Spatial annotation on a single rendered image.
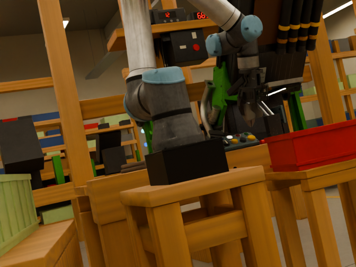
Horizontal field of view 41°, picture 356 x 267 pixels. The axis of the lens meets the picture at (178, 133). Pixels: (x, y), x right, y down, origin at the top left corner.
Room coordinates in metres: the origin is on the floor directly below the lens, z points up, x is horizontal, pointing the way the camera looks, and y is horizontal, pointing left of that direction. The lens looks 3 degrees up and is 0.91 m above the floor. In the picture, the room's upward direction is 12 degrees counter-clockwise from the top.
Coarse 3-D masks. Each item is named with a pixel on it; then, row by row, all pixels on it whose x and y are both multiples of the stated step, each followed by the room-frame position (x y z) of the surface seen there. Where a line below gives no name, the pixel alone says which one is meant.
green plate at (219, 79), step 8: (224, 64) 2.00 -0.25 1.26; (216, 72) 2.07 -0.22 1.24; (224, 72) 2.00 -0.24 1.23; (216, 80) 2.06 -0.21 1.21; (224, 80) 1.99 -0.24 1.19; (216, 88) 2.05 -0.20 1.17; (224, 88) 1.99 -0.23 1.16; (216, 96) 2.05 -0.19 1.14; (224, 96) 1.99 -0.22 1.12; (232, 96) 2.01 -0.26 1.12; (216, 104) 2.04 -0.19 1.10
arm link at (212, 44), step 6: (210, 36) 1.59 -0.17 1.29; (216, 36) 1.58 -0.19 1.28; (222, 36) 1.56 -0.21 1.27; (210, 42) 1.59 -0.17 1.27; (216, 42) 1.57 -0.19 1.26; (222, 42) 1.56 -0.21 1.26; (210, 48) 1.60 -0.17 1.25; (216, 48) 1.57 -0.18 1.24; (222, 48) 1.58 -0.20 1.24; (228, 48) 1.57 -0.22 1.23; (234, 48) 1.56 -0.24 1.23; (240, 48) 1.62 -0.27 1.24; (210, 54) 1.61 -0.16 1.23; (216, 54) 1.59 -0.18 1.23; (222, 54) 1.61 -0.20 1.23; (228, 54) 1.63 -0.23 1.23
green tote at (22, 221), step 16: (0, 176) 1.09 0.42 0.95; (16, 176) 1.28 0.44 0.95; (0, 192) 1.08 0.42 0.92; (16, 192) 1.26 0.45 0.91; (0, 208) 1.05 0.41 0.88; (16, 208) 1.22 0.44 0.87; (32, 208) 1.44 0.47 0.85; (0, 224) 1.02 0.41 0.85; (16, 224) 1.19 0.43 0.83; (32, 224) 1.37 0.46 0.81; (0, 240) 1.00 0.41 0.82; (16, 240) 1.15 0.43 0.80; (0, 256) 0.98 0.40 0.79
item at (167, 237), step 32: (224, 192) 1.48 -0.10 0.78; (256, 192) 1.25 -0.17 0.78; (128, 224) 1.43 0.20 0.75; (160, 224) 1.16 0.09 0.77; (192, 224) 1.20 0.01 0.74; (224, 224) 1.23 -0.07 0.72; (256, 224) 1.24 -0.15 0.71; (160, 256) 1.17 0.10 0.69; (224, 256) 1.47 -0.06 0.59; (256, 256) 1.24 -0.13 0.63
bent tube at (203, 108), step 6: (210, 84) 2.09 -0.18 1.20; (204, 90) 2.09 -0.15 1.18; (210, 90) 2.08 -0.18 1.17; (204, 96) 2.10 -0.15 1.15; (204, 102) 2.11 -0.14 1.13; (204, 108) 2.12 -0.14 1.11; (204, 114) 2.11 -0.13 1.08; (204, 120) 2.08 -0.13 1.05; (204, 126) 2.06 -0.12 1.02; (210, 126) 2.04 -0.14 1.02
